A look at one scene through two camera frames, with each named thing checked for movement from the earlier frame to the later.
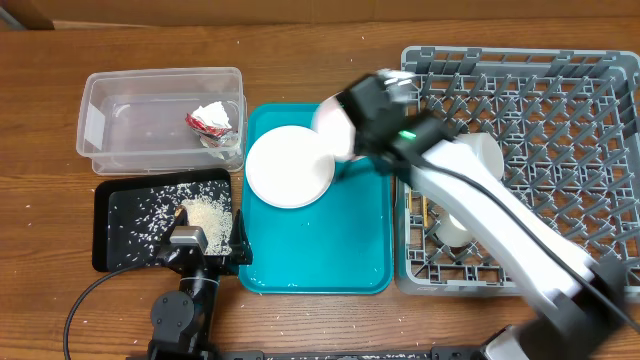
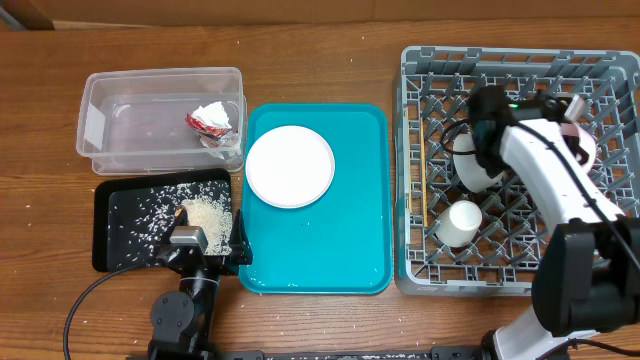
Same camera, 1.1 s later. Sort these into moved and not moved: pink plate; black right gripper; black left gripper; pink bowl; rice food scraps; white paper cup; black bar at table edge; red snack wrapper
Moved: white paper cup; pink bowl; black right gripper
Not moved: black left gripper; black bar at table edge; red snack wrapper; pink plate; rice food scraps
